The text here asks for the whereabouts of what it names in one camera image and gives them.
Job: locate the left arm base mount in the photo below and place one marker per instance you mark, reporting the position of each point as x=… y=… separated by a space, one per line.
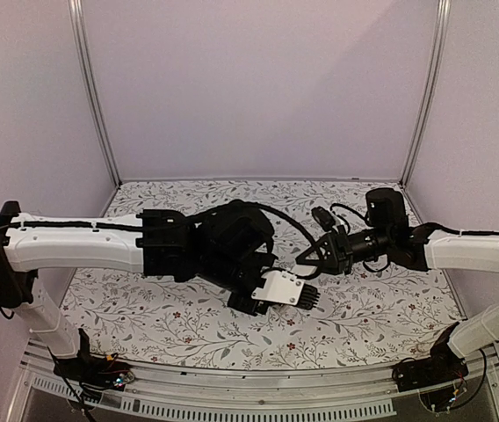
x=93 y=372

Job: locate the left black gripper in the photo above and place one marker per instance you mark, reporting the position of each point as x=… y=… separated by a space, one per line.
x=249 y=309

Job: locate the front aluminium rail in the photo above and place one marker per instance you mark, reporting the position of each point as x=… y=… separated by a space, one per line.
x=168 y=393

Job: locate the floral patterned table mat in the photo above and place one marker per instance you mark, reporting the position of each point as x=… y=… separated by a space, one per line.
x=379 y=312

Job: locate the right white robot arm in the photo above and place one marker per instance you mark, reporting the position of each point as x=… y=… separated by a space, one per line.
x=429 y=246

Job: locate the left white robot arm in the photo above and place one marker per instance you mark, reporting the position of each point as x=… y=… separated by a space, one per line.
x=78 y=246

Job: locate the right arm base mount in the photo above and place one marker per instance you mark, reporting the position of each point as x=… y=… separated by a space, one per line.
x=441 y=366

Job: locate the right aluminium frame post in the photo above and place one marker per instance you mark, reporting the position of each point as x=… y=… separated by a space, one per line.
x=429 y=89

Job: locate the left aluminium frame post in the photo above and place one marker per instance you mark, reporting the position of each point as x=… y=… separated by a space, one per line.
x=86 y=67

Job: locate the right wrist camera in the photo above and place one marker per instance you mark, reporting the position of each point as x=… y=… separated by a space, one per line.
x=323 y=218

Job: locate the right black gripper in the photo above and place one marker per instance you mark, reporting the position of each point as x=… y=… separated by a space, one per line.
x=340 y=251

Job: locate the aluminium frame post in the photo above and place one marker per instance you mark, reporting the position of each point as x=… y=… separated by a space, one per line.
x=86 y=67
x=429 y=89

